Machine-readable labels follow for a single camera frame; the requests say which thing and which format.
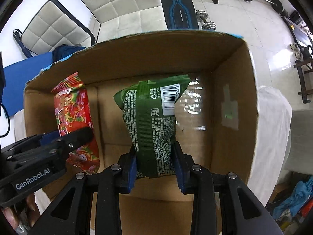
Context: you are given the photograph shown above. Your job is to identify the dark blue cloth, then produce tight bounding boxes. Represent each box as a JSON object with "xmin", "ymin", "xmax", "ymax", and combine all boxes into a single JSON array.
[{"xmin": 52, "ymin": 44, "xmax": 85, "ymax": 62}]

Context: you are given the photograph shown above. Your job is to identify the white quilted chair right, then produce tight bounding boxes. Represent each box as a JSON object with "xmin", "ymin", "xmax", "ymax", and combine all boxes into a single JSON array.
[{"xmin": 81, "ymin": 0, "xmax": 168, "ymax": 42}]

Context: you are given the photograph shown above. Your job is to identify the person's left hand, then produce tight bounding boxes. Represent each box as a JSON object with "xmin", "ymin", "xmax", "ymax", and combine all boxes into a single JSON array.
[{"xmin": 1, "ymin": 193, "xmax": 40, "ymax": 230}]

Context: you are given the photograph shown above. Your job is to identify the green snack bag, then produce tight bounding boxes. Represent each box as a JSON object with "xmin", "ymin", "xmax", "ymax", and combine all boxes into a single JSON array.
[{"xmin": 114, "ymin": 75, "xmax": 191, "ymax": 178}]

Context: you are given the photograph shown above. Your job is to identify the black blue weight bench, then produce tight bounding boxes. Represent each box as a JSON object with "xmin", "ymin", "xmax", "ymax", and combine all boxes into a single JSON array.
[{"xmin": 161, "ymin": 0, "xmax": 198, "ymax": 30}]

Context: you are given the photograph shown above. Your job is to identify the white quilted chair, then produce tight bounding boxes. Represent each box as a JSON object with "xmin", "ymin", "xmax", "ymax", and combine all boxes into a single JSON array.
[
  {"xmin": 81, "ymin": 0, "xmax": 168, "ymax": 42},
  {"xmin": 21, "ymin": 0, "xmax": 95, "ymax": 55}
]

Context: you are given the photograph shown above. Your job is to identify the black umbrella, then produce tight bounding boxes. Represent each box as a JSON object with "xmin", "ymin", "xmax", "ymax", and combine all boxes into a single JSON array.
[{"xmin": 13, "ymin": 29, "xmax": 32, "ymax": 58}]

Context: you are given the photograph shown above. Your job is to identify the dark wooden chair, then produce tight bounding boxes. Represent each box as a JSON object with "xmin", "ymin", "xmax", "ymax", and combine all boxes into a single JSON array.
[{"xmin": 293, "ymin": 58, "xmax": 312, "ymax": 104}]

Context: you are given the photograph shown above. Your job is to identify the red snack bag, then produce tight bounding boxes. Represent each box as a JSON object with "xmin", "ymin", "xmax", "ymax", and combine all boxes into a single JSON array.
[{"xmin": 51, "ymin": 72, "xmax": 100, "ymax": 174}]

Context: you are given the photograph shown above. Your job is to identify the brown cardboard box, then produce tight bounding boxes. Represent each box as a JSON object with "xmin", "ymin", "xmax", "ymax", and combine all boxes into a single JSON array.
[{"xmin": 24, "ymin": 30, "xmax": 263, "ymax": 234}]

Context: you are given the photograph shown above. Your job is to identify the beige table cloth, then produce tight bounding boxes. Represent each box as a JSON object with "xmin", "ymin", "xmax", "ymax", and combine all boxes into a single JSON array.
[{"xmin": 13, "ymin": 85, "xmax": 293, "ymax": 235}]

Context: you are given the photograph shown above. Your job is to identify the white quilted chair left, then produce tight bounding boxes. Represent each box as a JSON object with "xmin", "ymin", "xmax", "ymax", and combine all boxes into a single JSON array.
[{"xmin": 21, "ymin": 0, "xmax": 95, "ymax": 55}]

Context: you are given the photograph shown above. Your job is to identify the chrome dumbbell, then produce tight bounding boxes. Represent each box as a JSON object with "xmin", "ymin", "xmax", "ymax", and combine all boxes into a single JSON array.
[{"xmin": 196, "ymin": 10, "xmax": 216, "ymax": 31}]

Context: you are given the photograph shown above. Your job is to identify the blue foam mat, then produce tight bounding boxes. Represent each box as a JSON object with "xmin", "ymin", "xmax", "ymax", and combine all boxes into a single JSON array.
[{"xmin": 2, "ymin": 52, "xmax": 52, "ymax": 116}]

